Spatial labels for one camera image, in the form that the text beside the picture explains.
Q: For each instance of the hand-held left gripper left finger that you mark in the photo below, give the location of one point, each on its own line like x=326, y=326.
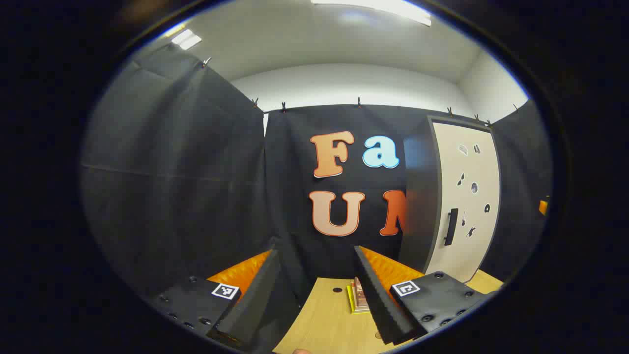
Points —
x=255, y=295

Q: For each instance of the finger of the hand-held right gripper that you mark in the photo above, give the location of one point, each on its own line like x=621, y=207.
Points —
x=543, y=206

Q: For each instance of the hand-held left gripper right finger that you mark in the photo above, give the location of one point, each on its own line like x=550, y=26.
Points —
x=378, y=300

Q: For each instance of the beige cabinet door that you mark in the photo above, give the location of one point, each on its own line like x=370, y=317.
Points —
x=467, y=255

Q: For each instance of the dark grey cabinet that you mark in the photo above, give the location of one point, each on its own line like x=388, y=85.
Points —
x=417, y=196

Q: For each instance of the black backdrop cloth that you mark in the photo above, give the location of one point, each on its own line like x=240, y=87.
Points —
x=196, y=187

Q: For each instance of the row of backdrop clips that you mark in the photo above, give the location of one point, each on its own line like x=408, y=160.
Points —
x=359, y=102

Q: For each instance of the long ceiling light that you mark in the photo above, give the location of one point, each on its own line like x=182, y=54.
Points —
x=383, y=9

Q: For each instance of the small ceiling light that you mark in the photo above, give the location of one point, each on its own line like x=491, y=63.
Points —
x=185, y=38

